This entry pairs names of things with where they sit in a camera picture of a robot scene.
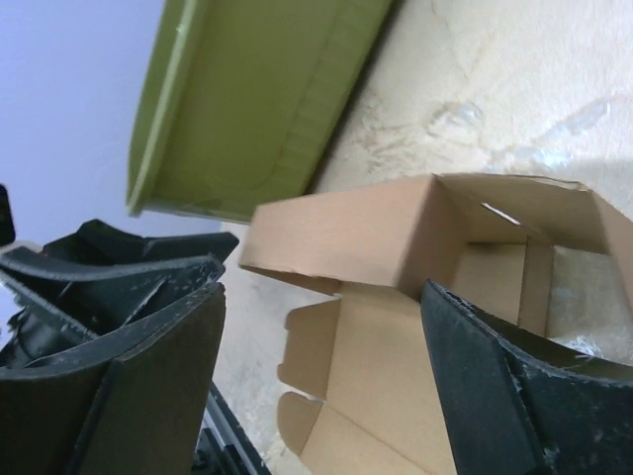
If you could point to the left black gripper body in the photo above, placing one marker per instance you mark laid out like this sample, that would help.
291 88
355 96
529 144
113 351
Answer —
29 336

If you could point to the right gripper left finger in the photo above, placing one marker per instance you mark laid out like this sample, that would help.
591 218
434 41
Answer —
128 402

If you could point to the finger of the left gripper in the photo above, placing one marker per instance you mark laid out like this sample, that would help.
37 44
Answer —
97 249
157 289

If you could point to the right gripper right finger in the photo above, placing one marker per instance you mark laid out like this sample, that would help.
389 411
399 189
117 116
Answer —
517 403

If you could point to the brown cardboard box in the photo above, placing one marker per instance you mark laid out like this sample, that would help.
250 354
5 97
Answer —
361 396

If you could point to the green plastic basket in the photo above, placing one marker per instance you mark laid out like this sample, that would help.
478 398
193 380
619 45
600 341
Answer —
240 101

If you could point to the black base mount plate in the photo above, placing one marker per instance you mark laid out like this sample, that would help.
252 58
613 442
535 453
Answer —
223 446

